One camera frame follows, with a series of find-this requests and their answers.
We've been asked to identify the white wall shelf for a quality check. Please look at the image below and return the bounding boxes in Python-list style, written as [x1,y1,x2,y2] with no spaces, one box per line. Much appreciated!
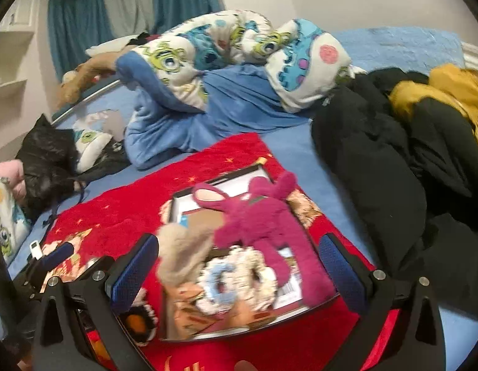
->
[0,4,36,155]

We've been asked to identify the black bag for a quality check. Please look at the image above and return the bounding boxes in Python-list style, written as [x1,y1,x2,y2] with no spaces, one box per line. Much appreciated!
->
[15,114,127,221]

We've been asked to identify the beige furry hair clip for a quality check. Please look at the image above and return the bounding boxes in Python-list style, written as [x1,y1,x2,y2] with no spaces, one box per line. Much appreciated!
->
[156,222,224,290]

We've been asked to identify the teal curtain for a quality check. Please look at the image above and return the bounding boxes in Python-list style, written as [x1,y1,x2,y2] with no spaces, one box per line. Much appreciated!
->
[48,0,224,82]

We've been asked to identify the silver bed rail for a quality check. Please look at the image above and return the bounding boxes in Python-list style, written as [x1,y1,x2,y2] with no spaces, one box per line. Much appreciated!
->
[51,79,124,126]

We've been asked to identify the mustard yellow garment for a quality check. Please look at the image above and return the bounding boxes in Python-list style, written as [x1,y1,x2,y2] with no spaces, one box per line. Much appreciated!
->
[390,64,478,147]

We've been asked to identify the cream crochet scrunchie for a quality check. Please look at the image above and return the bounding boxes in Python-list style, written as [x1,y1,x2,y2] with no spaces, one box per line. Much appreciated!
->
[196,245,280,315]

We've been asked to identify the white cloth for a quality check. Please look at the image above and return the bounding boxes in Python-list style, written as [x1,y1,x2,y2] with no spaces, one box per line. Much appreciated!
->
[86,35,147,58]

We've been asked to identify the black jacket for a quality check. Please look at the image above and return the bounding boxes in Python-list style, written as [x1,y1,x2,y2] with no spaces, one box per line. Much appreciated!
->
[310,67,478,318]

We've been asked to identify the monster print cloth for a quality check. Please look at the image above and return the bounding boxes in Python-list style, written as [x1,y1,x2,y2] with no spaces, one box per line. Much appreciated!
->
[0,178,31,263]

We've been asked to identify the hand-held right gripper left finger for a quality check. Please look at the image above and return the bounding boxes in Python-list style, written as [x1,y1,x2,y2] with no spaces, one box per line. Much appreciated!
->
[32,234,160,371]

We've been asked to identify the black shallow box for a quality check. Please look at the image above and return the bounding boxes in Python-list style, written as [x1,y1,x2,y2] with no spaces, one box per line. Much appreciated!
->
[160,164,340,343]

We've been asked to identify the magenta plush bear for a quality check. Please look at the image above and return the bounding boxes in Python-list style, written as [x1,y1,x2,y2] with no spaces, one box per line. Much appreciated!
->
[193,171,338,306]

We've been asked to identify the monster print pillow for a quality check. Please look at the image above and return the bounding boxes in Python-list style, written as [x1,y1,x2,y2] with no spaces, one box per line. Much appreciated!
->
[73,120,114,174]

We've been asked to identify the orange snack packet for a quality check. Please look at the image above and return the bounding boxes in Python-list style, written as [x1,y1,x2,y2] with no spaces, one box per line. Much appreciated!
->
[165,282,240,337]

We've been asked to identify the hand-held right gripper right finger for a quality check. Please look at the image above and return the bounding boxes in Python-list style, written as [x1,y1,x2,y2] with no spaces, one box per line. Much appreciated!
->
[318,233,446,371]

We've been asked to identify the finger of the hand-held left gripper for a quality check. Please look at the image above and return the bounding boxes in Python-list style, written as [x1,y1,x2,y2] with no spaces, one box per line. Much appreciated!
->
[13,241,75,302]

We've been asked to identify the blue bed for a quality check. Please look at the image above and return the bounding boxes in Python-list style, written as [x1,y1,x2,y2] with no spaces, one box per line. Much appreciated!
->
[0,27,478,371]

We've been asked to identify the red plush blanket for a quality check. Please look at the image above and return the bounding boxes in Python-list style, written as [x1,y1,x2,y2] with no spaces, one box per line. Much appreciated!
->
[7,132,402,371]

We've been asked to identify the white bed frame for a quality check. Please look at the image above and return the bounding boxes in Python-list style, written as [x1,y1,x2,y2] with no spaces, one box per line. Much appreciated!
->
[461,42,478,71]

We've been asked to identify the light blue scrunchie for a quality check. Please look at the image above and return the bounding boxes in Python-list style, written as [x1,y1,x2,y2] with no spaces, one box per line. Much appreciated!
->
[206,265,243,304]

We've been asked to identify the cartoon monster printed blanket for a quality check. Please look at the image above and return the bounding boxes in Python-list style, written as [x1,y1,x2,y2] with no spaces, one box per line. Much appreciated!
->
[116,10,365,171]

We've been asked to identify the brown plush toy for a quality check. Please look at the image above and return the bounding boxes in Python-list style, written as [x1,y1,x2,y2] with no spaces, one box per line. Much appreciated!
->
[55,52,122,109]

